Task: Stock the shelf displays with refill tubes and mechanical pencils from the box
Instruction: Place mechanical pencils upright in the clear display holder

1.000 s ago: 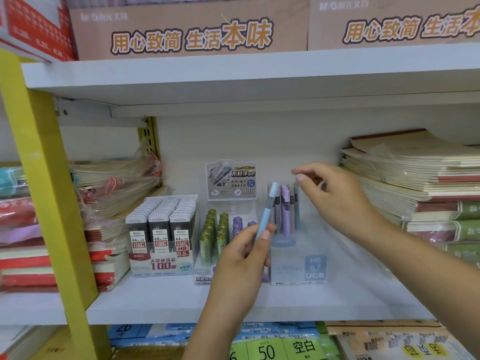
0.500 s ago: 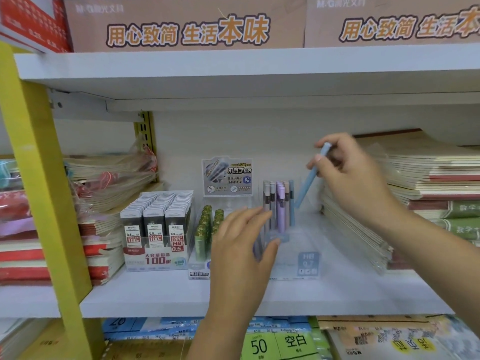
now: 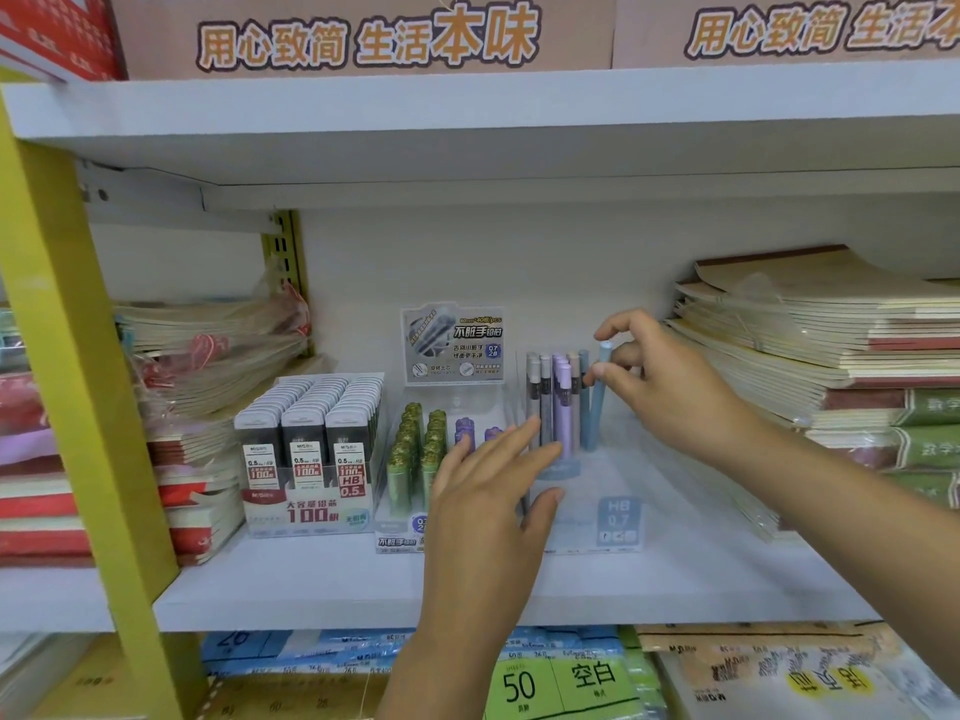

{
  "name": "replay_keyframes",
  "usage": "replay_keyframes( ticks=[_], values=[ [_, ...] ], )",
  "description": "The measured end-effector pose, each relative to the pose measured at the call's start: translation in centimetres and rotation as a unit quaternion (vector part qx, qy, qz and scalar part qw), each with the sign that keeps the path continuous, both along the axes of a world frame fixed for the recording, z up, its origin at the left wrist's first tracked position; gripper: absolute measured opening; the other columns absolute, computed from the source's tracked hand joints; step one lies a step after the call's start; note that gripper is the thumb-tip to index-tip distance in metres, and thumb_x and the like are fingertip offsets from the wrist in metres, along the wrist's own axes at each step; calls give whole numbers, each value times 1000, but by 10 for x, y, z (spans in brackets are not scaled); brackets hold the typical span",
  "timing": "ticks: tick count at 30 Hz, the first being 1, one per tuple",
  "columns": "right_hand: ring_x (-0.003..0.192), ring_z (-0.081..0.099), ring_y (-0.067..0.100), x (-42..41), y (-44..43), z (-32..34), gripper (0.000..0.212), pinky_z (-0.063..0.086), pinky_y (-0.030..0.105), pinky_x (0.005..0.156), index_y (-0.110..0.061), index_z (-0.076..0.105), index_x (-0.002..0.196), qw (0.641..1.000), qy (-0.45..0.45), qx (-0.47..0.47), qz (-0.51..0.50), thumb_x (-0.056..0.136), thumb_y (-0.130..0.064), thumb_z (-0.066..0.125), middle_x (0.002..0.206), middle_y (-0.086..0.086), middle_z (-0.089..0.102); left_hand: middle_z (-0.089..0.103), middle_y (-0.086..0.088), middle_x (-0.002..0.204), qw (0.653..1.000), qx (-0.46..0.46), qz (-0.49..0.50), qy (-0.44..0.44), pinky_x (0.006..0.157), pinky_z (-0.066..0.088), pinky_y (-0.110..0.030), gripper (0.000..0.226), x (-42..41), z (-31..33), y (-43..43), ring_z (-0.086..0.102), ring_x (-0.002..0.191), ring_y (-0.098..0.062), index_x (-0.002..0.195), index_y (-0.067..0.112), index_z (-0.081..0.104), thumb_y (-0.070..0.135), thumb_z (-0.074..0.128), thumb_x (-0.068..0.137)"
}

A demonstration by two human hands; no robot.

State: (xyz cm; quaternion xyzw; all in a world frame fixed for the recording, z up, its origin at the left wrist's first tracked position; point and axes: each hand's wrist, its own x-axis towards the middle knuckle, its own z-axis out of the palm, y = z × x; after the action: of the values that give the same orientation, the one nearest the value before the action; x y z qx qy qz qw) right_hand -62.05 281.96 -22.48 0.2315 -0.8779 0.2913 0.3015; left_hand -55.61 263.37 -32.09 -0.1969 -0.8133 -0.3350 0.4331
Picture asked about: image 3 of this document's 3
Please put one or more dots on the stack of gold paper packs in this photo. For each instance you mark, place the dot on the stack of gold paper packs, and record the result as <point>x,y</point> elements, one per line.
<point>285,701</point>

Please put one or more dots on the yellow notebook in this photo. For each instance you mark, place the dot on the yellow notebook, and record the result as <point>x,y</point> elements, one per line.
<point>90,689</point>

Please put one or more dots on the yellow slotted bracket rail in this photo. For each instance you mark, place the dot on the yellow slotted bracket rail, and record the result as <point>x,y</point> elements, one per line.
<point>289,247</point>

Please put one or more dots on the stack of blue paper packs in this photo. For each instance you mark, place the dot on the stack of blue paper packs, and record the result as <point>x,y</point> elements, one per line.
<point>300,652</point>

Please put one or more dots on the person's left hand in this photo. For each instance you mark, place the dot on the person's left hand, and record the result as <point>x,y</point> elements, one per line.
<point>480,547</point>

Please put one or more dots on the wrapped red-band notebook pack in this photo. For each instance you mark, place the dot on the wrapped red-band notebook pack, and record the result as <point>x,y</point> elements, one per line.
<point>15,404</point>

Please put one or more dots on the pink paper sheet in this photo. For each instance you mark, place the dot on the pink paper sheet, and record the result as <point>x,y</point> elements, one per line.
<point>22,446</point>

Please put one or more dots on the person's left forearm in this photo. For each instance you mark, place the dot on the person's left forearm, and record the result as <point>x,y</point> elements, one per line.
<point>450,682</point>

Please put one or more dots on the beige notebook stack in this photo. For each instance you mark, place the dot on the beige notebook stack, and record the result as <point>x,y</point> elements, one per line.
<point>712,697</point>
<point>787,322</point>

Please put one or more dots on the person's right hand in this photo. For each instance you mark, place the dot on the person's right hand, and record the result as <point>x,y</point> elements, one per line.
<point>675,389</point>

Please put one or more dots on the red white receipt book bundle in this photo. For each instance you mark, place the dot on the red white receipt book bundle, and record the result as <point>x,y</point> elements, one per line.
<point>30,674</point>

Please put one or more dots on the yellow shelf post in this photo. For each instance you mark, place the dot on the yellow shelf post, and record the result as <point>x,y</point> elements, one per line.
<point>75,367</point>

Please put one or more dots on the clear display of green purple tubes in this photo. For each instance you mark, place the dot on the clear display of green purple tubes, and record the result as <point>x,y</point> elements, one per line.
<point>450,329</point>

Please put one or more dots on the rows of lead cases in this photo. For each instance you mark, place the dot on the rows of lead cases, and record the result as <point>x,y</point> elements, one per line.
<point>277,419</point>

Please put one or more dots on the red white striped pack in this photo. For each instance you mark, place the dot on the red white striped pack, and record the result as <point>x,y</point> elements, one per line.
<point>60,37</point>

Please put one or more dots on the crumpled plastic-wrapped notebook pack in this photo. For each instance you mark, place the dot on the crumpled plastic-wrapped notebook pack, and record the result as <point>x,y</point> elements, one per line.
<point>217,352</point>

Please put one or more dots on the orange pink sign board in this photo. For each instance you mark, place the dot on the orange pink sign board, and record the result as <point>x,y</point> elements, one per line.
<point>150,59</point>
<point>645,56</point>

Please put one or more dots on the cluster of slim refills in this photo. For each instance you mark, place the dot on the cluster of slim refills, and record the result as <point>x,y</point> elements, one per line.
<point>561,397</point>

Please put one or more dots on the person's right forearm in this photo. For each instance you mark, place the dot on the person's right forearm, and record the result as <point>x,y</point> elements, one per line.
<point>847,517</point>

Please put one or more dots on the clear box with blue label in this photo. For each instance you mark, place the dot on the clear box with blue label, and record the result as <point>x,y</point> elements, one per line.
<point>585,509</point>

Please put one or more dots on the wrapped teal-band notebook pack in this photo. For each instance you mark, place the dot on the wrapped teal-band notebook pack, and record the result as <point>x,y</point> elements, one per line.
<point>7,337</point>

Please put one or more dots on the rows of lead tubes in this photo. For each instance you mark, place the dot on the rows of lead tubes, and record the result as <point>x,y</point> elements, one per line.
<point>405,472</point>

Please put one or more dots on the red-spine notebook stack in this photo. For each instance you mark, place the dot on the red-spine notebook stack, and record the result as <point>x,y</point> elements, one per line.
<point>45,509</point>

